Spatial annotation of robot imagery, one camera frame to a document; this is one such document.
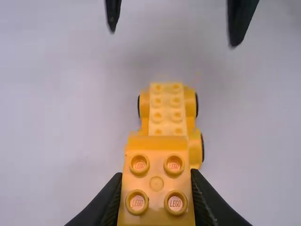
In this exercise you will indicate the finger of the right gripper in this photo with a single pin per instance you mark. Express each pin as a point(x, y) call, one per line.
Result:
point(240, 21)
point(113, 14)

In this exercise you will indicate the yellow toy brick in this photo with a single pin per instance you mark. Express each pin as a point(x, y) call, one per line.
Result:
point(156, 183)

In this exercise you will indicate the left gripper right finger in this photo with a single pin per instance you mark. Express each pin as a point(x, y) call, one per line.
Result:
point(207, 207)

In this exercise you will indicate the yellow toy car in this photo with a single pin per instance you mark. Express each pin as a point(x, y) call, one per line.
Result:
point(164, 110)

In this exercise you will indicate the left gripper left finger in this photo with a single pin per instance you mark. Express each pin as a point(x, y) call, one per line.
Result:
point(98, 207)

